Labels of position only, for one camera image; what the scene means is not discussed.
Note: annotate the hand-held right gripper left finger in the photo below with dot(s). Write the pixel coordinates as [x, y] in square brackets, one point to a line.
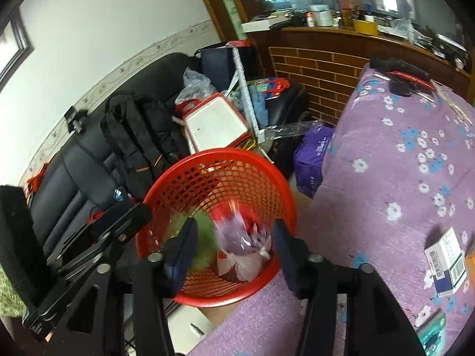
[182, 257]

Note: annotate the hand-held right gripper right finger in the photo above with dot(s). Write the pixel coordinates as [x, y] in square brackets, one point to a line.
[285, 257]

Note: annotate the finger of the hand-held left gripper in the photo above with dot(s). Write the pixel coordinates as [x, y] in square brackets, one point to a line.
[126, 217]
[79, 261]

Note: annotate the clear plastic wrapper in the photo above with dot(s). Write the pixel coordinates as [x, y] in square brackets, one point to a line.
[241, 237]

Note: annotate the red plastic mesh basket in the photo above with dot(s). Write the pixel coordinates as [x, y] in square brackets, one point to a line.
[178, 178]

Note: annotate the green wrapper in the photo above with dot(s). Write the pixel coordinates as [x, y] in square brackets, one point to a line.
[206, 244]

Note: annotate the white and red wrapper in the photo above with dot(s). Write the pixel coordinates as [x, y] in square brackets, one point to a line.
[241, 267]

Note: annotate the green patterned cloth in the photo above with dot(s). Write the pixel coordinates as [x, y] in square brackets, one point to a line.
[9, 293]

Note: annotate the white cardboard box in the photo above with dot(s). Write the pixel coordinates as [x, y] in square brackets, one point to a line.
[185, 326]

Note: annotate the black leather sofa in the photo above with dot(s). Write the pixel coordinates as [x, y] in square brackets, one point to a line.
[74, 170]

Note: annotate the black backpack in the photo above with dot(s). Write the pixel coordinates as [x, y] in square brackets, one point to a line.
[137, 137]

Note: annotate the purple carton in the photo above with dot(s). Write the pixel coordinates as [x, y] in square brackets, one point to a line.
[311, 163]

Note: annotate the purple floral tablecloth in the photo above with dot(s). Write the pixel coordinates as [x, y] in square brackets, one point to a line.
[371, 193]

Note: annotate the clear plastic sheet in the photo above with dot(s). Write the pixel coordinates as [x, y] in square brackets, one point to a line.
[289, 130]

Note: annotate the white foam box red rim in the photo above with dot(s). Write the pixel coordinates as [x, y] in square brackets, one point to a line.
[215, 122]

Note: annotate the clear plastic bag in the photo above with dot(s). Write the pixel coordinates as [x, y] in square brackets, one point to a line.
[195, 87]

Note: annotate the blue cloth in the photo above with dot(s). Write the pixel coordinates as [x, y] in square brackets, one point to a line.
[258, 105]

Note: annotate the white and blue small box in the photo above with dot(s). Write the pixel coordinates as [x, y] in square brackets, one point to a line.
[445, 256]

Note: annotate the teal box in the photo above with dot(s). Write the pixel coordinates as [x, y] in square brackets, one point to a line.
[432, 332]

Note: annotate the white metal pole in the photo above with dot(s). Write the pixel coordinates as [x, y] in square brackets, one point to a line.
[246, 92]

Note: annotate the colourful plastic packet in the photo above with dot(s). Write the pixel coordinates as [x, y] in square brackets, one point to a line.
[271, 86]

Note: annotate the dark blue paper bag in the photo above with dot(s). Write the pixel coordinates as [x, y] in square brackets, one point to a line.
[219, 66]

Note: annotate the dark framed window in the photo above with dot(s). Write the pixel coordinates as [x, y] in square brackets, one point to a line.
[15, 48]

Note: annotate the wooden brick-pattern counter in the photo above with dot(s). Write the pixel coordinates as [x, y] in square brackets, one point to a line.
[315, 66]

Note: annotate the small black case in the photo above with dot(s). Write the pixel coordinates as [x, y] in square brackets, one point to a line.
[399, 89]

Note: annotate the black hand tool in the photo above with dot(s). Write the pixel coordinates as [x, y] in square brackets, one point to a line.
[397, 66]

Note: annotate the red flat packet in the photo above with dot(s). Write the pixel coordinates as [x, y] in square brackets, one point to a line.
[419, 79]

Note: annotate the paper-wrapped chopsticks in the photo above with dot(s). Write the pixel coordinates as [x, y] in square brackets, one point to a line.
[452, 104]

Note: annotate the white flat box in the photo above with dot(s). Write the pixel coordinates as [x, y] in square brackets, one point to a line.
[259, 25]

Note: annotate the yellow box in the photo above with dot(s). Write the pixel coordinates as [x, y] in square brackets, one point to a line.
[365, 27]

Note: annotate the clear tape rolls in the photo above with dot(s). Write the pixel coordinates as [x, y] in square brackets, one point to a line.
[322, 15]

